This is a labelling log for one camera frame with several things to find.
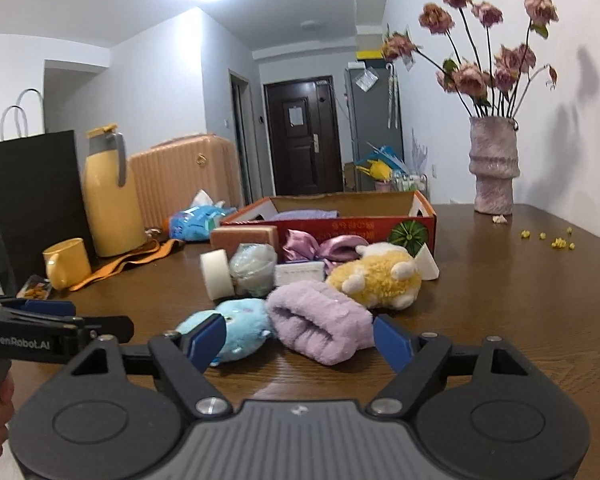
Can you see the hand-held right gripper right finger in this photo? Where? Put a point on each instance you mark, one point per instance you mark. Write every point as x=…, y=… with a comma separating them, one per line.
x=390, y=342

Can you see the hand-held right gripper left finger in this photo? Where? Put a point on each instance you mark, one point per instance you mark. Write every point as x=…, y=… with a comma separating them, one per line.
x=207, y=339

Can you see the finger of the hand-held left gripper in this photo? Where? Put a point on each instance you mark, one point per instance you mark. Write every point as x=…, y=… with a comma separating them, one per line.
x=110, y=329
x=45, y=306

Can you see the blue plush toy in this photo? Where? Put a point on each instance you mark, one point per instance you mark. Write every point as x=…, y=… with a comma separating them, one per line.
x=245, y=325

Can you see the yellow plush toy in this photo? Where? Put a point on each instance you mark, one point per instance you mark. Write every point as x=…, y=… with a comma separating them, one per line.
x=375, y=280

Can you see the purple fluffy cloth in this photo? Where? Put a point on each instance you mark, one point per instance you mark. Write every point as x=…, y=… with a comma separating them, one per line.
x=320, y=325

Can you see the clear plastic bag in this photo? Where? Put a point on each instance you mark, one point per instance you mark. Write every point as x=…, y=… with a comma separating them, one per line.
x=252, y=270
x=366, y=79

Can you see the pink brown sponge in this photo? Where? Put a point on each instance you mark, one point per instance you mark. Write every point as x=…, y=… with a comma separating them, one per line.
x=245, y=239

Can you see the purple satin bow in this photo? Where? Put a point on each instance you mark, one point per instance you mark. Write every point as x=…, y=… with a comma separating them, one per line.
x=330, y=247

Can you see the small white box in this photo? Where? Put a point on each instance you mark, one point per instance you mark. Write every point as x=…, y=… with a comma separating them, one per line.
x=300, y=274

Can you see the red cardboard box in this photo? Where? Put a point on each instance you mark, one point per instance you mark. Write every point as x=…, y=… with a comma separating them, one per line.
x=370, y=230

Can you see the small snack tray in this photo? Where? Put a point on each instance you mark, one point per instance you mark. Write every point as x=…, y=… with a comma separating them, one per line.
x=36, y=289

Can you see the yellow mug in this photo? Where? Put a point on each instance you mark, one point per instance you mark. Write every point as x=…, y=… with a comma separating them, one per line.
x=70, y=262

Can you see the blue tissue packet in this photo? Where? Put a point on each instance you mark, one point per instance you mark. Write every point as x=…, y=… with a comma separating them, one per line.
x=195, y=222

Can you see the black paper bag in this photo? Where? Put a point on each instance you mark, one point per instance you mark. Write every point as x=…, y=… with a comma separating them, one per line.
x=30, y=185

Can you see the yellow thermos jug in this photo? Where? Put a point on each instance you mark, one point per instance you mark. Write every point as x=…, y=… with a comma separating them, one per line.
x=110, y=200

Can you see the pile of household clutter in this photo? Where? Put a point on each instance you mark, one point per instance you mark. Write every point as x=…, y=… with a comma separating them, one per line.
x=409, y=181

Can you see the fallen dried petal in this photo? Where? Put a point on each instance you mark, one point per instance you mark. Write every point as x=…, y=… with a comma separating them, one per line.
x=500, y=219

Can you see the peach hard-shell suitcase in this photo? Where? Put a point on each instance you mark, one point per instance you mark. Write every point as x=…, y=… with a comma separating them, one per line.
x=180, y=175

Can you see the brown cardboard box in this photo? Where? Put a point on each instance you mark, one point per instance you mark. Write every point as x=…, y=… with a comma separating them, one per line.
x=351, y=177

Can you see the scattered yellow crumbs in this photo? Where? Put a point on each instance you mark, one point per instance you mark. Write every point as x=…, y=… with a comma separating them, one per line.
x=560, y=244

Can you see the dark brown entrance door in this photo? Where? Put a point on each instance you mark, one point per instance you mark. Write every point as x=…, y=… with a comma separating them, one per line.
x=300, y=160

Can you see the pink textured vase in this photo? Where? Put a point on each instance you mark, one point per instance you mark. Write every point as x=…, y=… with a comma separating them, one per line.
x=495, y=170

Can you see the grey refrigerator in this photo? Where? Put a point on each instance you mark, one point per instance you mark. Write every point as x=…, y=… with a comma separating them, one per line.
x=375, y=125

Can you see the dried pink roses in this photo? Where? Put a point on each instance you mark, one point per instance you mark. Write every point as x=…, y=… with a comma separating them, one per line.
x=467, y=77

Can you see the yellow and black box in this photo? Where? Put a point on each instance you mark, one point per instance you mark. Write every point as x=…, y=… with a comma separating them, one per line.
x=370, y=55

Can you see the dark interior door frame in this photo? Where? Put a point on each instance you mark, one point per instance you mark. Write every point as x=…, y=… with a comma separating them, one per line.
x=241, y=140

